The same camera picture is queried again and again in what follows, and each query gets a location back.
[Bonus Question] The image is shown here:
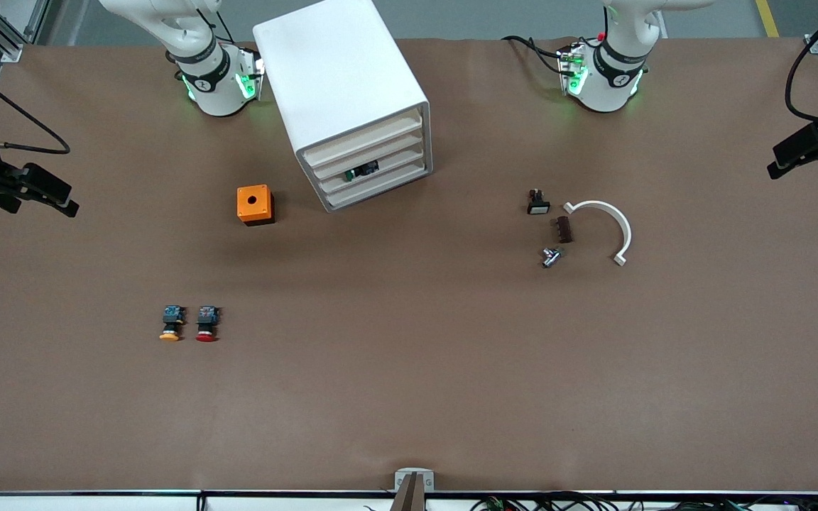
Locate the red mushroom push button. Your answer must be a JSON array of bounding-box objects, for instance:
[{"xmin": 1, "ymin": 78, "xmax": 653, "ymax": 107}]
[{"xmin": 195, "ymin": 305, "xmax": 222, "ymax": 344}]

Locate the white plastic drawer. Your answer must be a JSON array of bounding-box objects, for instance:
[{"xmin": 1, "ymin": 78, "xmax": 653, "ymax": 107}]
[
  {"xmin": 311, "ymin": 129, "xmax": 426, "ymax": 182},
  {"xmin": 302, "ymin": 110, "xmax": 425, "ymax": 170},
  {"xmin": 318, "ymin": 146, "xmax": 427, "ymax": 197},
  {"xmin": 324, "ymin": 162, "xmax": 431, "ymax": 211}
]

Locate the yellow mushroom push button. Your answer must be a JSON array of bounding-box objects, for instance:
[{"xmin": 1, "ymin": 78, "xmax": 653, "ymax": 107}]
[{"xmin": 158, "ymin": 305, "xmax": 187, "ymax": 343}]

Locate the white drawer cabinet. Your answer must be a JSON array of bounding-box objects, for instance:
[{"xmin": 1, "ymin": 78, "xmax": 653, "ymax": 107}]
[{"xmin": 252, "ymin": 0, "xmax": 433, "ymax": 213}]

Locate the green black electrical component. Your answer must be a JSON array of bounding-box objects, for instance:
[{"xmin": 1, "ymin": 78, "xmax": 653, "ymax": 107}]
[{"xmin": 343, "ymin": 160, "xmax": 381, "ymax": 182}]

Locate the white curved plastic bracket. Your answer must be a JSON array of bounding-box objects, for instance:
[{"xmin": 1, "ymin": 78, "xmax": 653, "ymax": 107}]
[{"xmin": 563, "ymin": 200, "xmax": 633, "ymax": 267}]

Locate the orange button enclosure box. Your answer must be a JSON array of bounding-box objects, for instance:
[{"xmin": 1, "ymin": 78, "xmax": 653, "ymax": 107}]
[{"xmin": 236, "ymin": 185, "xmax": 276, "ymax": 227}]

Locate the black base power cable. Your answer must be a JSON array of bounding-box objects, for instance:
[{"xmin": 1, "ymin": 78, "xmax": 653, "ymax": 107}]
[{"xmin": 501, "ymin": 35, "xmax": 567, "ymax": 75}]

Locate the white table edge rail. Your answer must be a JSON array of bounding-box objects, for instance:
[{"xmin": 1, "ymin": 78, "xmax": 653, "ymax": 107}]
[{"xmin": 0, "ymin": 490, "xmax": 818, "ymax": 511}]

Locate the black cable bundle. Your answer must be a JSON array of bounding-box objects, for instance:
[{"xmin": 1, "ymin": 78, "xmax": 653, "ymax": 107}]
[{"xmin": 363, "ymin": 493, "xmax": 818, "ymax": 511}]

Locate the grey metal mount bracket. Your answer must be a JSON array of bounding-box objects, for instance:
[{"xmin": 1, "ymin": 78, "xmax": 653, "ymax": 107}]
[{"xmin": 394, "ymin": 468, "xmax": 435, "ymax": 493}]

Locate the dark camera pole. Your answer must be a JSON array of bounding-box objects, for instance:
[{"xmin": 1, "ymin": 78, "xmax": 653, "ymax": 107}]
[{"xmin": 388, "ymin": 473, "xmax": 428, "ymax": 511}]

